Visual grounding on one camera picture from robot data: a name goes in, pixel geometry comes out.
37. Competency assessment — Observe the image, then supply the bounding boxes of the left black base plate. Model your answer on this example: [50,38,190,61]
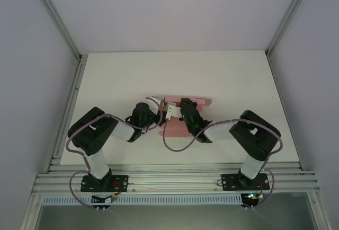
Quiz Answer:
[80,174,130,193]

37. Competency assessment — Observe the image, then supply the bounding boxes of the aluminium frame post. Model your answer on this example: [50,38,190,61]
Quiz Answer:
[26,0,83,61]
[265,0,318,57]

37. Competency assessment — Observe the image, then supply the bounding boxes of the pink paper box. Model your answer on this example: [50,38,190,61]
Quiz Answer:
[158,96,214,138]

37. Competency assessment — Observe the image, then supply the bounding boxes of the left aluminium side rail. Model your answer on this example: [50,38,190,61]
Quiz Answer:
[45,54,88,174]

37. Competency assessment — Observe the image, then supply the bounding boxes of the light blue slotted cable duct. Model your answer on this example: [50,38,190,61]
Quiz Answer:
[42,194,244,206]

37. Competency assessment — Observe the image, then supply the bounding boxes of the left aluminium frame post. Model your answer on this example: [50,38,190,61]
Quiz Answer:
[26,0,83,61]

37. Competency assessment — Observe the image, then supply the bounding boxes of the right aluminium frame post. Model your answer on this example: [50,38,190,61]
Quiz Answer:
[265,0,318,57]

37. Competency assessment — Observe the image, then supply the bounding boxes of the left small controller board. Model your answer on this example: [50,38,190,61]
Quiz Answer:
[91,194,117,212]

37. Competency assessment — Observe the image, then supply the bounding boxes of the right small controller board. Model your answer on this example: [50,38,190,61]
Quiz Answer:
[241,192,264,211]

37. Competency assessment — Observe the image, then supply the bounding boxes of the small controller board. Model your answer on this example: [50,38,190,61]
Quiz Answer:
[241,192,264,211]
[91,194,117,212]

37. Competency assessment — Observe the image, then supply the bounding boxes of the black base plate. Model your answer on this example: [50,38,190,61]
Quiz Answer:
[80,174,130,193]
[221,173,271,191]

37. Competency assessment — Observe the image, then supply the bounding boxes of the aluminium mounting rails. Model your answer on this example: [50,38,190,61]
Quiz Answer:
[31,162,323,196]

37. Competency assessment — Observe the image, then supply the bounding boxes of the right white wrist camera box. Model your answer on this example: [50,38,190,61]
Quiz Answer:
[165,102,181,121]

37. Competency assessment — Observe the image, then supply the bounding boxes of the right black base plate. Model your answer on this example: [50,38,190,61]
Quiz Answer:
[221,173,271,191]

